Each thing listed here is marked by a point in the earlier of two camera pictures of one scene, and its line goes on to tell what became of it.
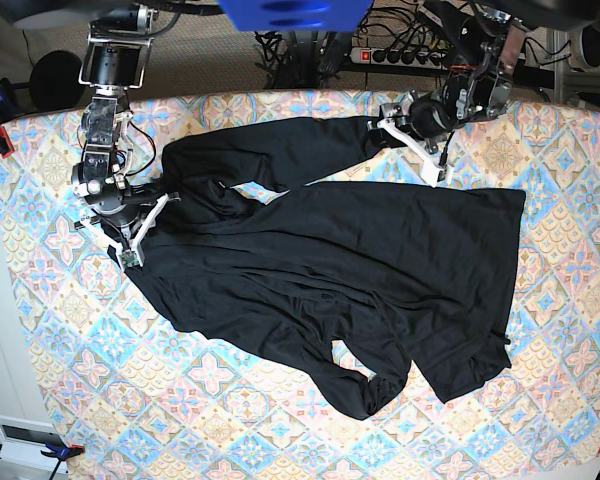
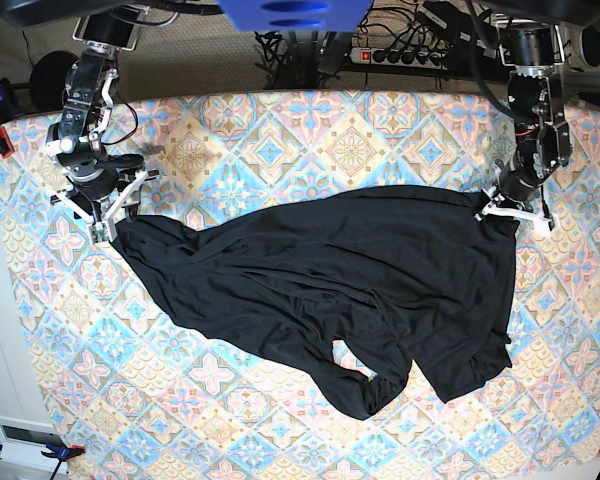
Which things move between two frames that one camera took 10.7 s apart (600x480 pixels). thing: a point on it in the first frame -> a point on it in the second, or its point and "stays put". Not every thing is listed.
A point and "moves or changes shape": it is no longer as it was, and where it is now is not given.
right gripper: [418, 123] -> [520, 195]
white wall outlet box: [22, 442] stays put
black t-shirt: [347, 283] moves or changes shape
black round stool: [56, 82] stays put
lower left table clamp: [58, 452] stays put
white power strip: [400, 57] stays put
